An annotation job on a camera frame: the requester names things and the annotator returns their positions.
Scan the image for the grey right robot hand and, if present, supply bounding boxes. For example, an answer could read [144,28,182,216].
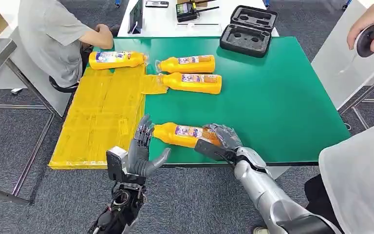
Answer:
[203,123,244,152]

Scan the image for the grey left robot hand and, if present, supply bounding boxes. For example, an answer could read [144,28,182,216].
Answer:
[127,114,172,177]

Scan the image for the black round reel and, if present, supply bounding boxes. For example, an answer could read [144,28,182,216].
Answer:
[354,22,374,59]

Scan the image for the orange drink bottle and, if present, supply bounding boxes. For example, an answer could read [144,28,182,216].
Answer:
[159,72,223,95]
[155,55,216,74]
[152,122,222,149]
[88,50,148,71]

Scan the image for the green mat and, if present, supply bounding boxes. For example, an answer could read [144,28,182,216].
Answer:
[92,36,352,166]

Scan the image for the yellow sheet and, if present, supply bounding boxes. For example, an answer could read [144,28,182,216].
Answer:
[48,63,168,170]

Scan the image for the open black foam case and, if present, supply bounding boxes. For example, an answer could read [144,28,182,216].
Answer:
[219,5,279,59]

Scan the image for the black chair seat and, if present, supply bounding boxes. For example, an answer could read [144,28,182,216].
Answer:
[48,76,80,94]

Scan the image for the grey panel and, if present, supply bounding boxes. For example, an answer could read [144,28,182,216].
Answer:
[9,27,75,118]

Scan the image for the black handheld radio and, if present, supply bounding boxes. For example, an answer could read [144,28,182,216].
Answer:
[175,0,221,23]

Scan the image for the white table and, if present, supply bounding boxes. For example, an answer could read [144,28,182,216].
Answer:
[117,0,280,38]

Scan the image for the black tablet on stand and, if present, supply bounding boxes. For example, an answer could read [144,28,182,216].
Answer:
[127,0,145,35]

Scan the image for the black phone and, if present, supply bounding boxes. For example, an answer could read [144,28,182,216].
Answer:
[145,0,169,8]

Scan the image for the seated person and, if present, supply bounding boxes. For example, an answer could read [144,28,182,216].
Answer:
[17,0,115,88]

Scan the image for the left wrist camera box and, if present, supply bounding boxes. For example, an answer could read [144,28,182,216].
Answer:
[106,146,130,182]

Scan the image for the white panel with metal frame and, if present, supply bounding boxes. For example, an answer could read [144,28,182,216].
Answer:
[311,0,374,132]

